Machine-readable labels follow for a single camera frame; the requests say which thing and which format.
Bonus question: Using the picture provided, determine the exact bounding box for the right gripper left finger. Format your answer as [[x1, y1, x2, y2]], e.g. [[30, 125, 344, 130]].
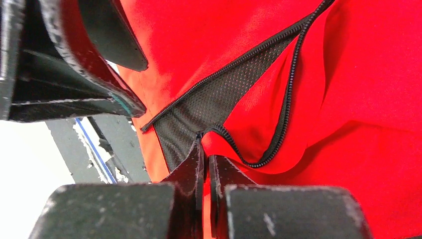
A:
[[30, 139, 204, 239]]

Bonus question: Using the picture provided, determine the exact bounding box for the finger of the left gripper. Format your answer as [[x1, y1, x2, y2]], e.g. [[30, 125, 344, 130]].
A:
[[78, 0, 148, 72], [0, 0, 146, 122]]

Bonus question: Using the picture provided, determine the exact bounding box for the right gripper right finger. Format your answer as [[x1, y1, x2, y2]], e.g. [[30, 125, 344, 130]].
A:
[[209, 155, 373, 239]]

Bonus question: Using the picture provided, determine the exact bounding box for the red hooded jacket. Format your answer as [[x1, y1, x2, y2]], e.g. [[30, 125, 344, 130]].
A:
[[119, 0, 422, 239]]

